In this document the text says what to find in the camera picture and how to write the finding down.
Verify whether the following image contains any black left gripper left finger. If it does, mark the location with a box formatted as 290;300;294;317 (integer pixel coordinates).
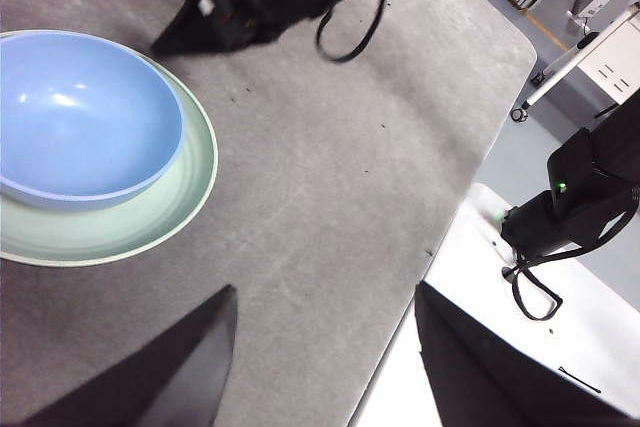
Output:
19;284;238;427

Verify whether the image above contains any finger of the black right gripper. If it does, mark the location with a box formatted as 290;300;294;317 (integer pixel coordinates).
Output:
151;0;236;56

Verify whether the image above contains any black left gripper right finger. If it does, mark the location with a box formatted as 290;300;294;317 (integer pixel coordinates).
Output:
416;281;640;427

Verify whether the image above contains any blue ribbed bowl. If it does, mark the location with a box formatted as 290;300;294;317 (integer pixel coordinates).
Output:
0;31;185;213

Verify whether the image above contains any green shallow plate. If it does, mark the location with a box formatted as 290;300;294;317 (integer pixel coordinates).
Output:
0;29;220;268

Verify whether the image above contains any white desk with caster leg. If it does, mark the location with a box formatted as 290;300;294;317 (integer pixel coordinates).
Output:
510;1;640;123

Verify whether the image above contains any thin black pin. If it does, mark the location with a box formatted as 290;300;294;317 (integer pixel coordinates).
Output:
558;365;602;394

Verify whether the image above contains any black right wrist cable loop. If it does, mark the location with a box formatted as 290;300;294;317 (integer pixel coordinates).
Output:
315;0;392;63

